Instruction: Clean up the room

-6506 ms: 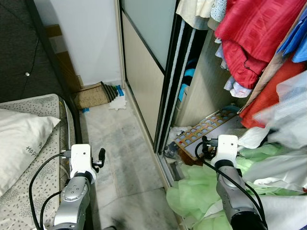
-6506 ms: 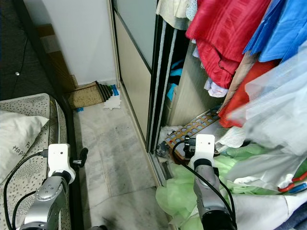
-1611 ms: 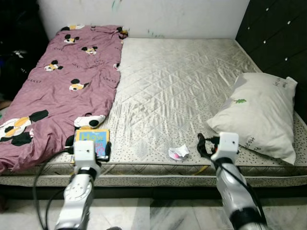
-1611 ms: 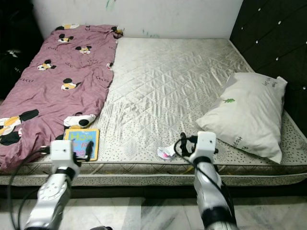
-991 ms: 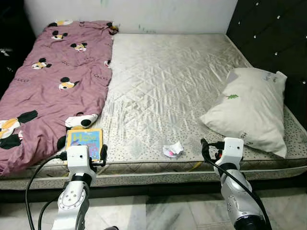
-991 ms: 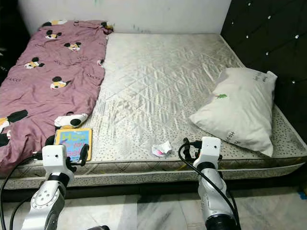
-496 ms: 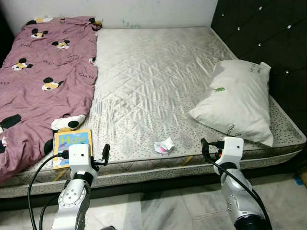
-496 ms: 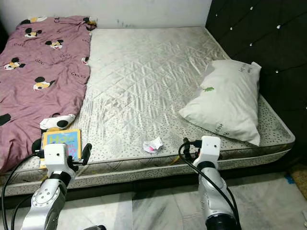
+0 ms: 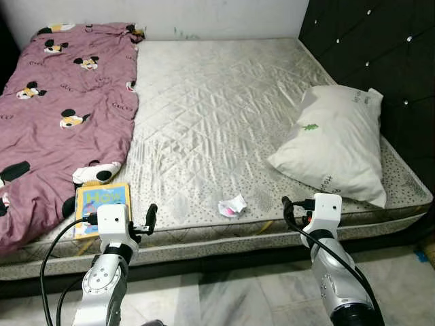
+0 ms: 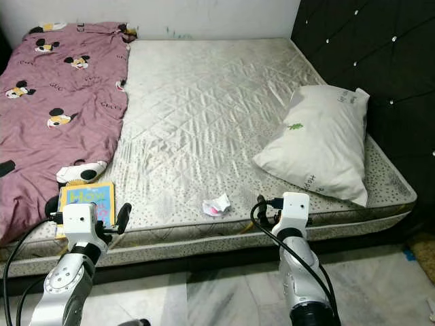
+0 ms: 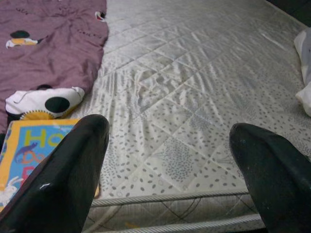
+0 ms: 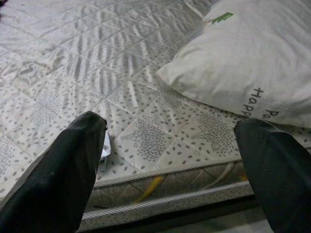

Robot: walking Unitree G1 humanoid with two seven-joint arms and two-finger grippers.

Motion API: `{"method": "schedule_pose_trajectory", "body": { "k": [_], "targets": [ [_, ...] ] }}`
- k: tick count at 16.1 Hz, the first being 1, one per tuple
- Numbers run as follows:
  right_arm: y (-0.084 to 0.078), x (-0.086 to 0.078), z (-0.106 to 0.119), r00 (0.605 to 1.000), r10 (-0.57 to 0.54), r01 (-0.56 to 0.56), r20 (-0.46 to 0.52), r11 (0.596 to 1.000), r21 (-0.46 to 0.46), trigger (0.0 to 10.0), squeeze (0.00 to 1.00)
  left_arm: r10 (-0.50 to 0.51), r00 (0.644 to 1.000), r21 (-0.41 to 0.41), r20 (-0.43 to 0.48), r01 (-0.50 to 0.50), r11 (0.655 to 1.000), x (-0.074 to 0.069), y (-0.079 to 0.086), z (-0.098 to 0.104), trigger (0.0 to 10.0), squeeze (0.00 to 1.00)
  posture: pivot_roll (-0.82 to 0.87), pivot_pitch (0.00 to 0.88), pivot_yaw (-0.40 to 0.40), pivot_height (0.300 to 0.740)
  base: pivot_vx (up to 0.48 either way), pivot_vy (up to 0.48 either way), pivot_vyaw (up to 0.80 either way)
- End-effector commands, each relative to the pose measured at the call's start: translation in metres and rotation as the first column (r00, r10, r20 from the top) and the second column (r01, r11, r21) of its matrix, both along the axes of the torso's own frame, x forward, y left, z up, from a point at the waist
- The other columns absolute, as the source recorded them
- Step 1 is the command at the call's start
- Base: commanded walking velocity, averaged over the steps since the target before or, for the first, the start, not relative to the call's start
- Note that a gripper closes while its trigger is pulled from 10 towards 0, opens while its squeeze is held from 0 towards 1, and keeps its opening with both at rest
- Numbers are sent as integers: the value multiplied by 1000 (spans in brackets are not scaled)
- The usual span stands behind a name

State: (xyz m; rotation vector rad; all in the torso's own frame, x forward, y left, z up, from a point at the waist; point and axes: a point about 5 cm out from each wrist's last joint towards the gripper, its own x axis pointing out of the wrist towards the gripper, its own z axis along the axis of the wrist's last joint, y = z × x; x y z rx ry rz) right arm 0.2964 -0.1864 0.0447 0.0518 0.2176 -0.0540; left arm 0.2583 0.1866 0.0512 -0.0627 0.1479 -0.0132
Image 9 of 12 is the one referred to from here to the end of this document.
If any yellow blue children's book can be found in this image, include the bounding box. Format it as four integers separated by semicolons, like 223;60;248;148
73;182;132;240

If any white paper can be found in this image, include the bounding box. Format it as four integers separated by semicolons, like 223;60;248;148
217;194;248;219

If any white pillow with tree print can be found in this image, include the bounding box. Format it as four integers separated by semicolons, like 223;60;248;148
266;85;388;209

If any pink cartoon mouse blanket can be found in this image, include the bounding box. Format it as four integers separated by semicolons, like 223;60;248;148
0;22;145;257

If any white quilted mattress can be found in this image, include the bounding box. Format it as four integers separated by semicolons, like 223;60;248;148
0;37;434;280

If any brown rug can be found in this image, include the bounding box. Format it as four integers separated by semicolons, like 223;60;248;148
421;238;435;267

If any black tufted headboard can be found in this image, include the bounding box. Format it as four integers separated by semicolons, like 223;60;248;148
299;0;435;194

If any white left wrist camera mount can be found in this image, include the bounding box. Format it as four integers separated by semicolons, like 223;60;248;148
97;204;130;237

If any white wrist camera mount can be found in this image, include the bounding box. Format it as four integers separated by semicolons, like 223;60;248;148
309;194;343;235
97;204;130;237

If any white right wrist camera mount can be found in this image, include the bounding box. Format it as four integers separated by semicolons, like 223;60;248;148
309;194;343;235

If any black bed frame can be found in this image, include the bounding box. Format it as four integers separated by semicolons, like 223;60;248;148
0;204;435;300

